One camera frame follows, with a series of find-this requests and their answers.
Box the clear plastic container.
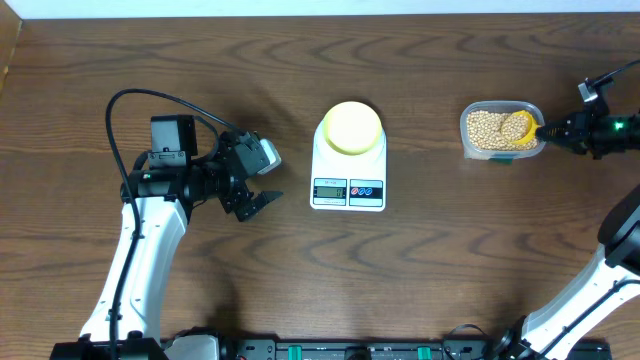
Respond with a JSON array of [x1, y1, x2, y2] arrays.
[[460, 101, 545, 161]]

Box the yellow measuring scoop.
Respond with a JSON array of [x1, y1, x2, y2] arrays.
[[500, 110, 539, 145]]

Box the right black cable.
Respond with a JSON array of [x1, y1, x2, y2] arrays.
[[539, 59, 640, 360]]

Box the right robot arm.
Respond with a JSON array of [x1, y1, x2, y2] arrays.
[[486, 75, 639, 360]]

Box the black cable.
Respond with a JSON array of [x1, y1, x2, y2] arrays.
[[539, 59, 640, 360], [104, 88, 246, 360]]

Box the soybeans in container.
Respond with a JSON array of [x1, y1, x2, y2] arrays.
[[466, 110, 539, 151]]

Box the yellow bowl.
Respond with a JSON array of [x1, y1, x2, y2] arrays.
[[322, 101, 383, 156]]

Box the soybeans in scoop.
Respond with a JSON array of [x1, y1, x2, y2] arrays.
[[500, 112, 530, 142]]

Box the left black cable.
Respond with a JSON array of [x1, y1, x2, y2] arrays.
[[104, 88, 246, 360]]

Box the white digital kitchen scale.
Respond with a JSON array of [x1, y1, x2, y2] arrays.
[[309, 122, 387, 212]]

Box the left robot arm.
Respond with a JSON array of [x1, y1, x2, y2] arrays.
[[51, 115, 281, 359]]

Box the green tape patch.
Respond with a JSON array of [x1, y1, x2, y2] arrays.
[[489, 157, 514, 165]]

